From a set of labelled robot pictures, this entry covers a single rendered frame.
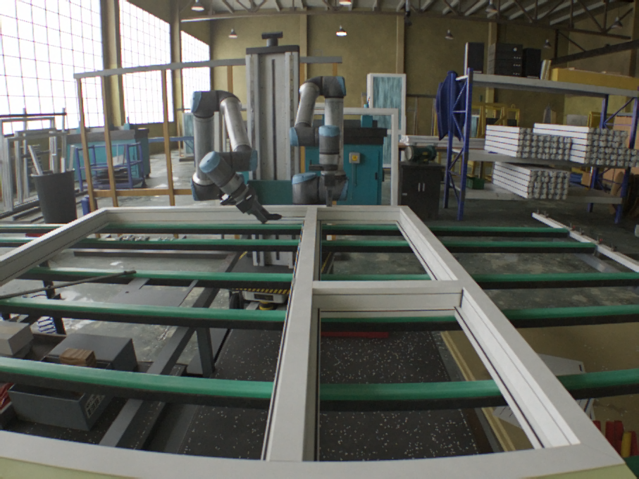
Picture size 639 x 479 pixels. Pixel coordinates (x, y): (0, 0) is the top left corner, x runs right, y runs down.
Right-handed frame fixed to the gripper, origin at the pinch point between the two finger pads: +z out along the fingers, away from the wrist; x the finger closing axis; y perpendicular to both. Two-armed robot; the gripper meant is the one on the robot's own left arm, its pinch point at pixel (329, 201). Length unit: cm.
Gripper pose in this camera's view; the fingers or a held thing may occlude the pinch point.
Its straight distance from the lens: 176.5
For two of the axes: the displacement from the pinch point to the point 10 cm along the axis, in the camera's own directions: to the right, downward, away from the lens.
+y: 10.0, 0.0, -0.1
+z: 0.0, 9.5, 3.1
